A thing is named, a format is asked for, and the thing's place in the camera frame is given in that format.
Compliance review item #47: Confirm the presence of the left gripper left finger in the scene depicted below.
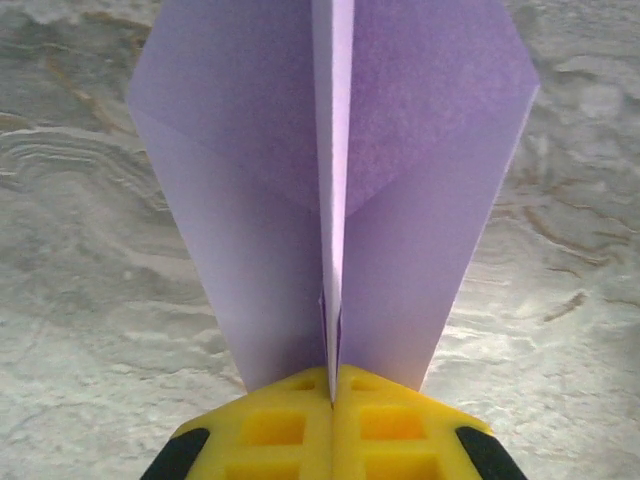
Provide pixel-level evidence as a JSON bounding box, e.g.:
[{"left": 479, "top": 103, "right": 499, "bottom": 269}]
[{"left": 144, "top": 364, "right": 335, "bottom": 480}]

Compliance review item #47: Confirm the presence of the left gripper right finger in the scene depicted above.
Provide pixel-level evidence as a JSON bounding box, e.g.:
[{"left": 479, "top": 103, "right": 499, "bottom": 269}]
[{"left": 333, "top": 363, "right": 526, "bottom": 480}]

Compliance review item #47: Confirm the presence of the purple paper sheet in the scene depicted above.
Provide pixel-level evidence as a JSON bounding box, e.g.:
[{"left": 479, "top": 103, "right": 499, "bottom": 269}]
[{"left": 127, "top": 0, "right": 544, "bottom": 394}]

